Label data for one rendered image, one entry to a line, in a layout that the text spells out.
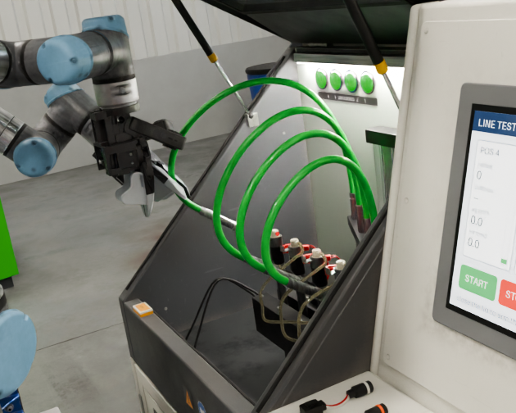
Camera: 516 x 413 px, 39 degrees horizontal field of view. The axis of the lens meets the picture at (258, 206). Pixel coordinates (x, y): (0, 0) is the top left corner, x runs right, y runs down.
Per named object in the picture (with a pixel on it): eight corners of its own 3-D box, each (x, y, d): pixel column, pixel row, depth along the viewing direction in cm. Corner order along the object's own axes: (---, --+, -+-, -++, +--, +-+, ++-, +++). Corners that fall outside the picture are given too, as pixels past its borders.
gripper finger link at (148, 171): (139, 192, 136) (131, 146, 133) (148, 189, 137) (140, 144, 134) (147, 197, 132) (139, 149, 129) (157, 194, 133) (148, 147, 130)
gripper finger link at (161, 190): (172, 215, 153) (141, 186, 154) (190, 193, 152) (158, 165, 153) (167, 215, 150) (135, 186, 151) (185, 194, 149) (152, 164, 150)
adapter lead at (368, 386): (306, 421, 110) (305, 409, 110) (300, 415, 112) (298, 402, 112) (375, 394, 115) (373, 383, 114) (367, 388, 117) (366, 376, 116)
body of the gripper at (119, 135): (98, 173, 135) (85, 108, 132) (142, 163, 139) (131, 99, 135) (110, 180, 129) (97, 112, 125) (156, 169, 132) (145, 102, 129)
